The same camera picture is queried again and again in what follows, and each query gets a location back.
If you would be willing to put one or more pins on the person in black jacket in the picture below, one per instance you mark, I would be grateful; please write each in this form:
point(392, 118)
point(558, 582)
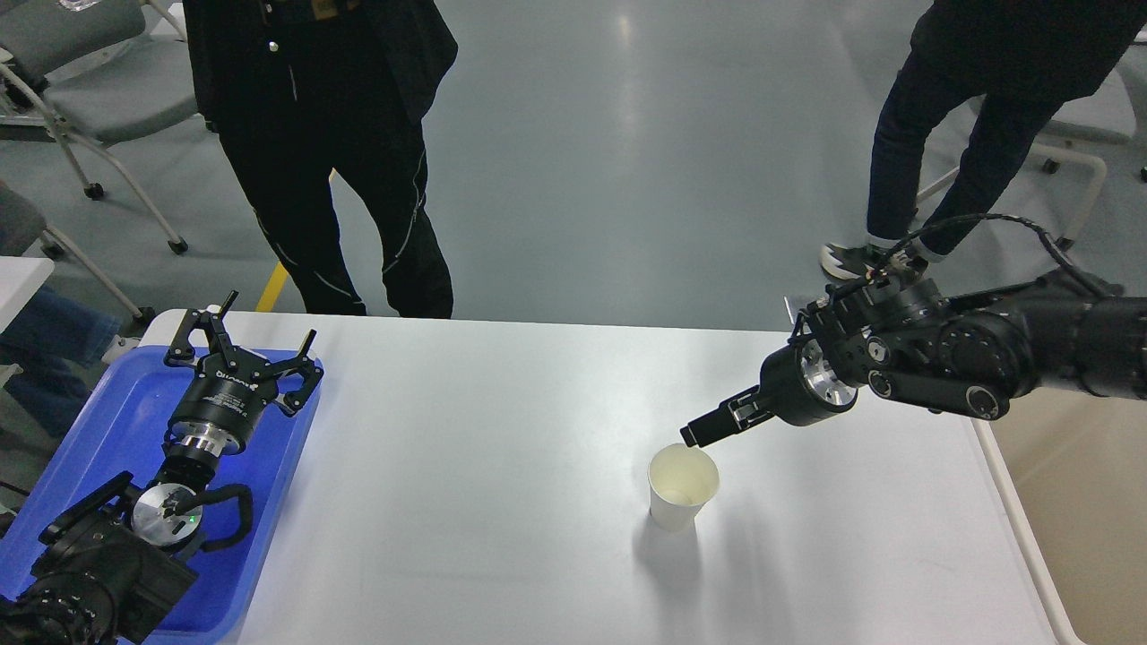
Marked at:
point(298, 90)

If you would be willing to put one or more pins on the grey chair left edge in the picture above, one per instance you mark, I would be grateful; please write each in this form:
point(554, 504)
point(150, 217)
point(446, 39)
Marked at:
point(23, 226)

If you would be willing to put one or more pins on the white paper cup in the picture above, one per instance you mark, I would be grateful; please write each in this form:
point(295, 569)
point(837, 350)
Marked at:
point(681, 480)

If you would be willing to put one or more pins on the grey chair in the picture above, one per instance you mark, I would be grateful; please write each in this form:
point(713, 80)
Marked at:
point(100, 73)
point(1075, 134)

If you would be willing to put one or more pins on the person in dark jeans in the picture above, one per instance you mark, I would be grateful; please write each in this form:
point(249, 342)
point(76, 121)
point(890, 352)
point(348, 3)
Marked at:
point(888, 216)

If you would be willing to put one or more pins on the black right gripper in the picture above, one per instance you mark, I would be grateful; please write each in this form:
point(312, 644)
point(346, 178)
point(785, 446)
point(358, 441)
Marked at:
point(796, 384)

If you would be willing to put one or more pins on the seated person blue jeans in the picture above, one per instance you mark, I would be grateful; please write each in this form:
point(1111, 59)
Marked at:
point(50, 334)

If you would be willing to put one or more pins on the grey chair upper left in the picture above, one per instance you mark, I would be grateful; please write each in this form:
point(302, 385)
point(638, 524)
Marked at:
point(100, 73)

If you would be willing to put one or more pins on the grey chair upper right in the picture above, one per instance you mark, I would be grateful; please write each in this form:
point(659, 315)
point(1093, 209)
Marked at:
point(1075, 134)

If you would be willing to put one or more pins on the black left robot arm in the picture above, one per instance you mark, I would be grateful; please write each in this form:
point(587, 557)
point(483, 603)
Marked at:
point(151, 523)

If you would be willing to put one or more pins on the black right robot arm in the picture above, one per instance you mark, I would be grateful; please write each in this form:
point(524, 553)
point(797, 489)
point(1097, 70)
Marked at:
point(969, 355)

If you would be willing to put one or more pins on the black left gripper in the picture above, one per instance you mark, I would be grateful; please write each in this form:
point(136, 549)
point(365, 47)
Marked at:
point(233, 403)

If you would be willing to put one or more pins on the blue plastic tray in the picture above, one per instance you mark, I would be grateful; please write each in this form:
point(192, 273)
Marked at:
point(120, 430)

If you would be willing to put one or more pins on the beige plastic bin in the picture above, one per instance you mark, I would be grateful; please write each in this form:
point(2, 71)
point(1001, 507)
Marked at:
point(1071, 473)

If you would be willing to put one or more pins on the white side table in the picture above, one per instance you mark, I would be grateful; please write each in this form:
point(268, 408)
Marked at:
point(21, 277)

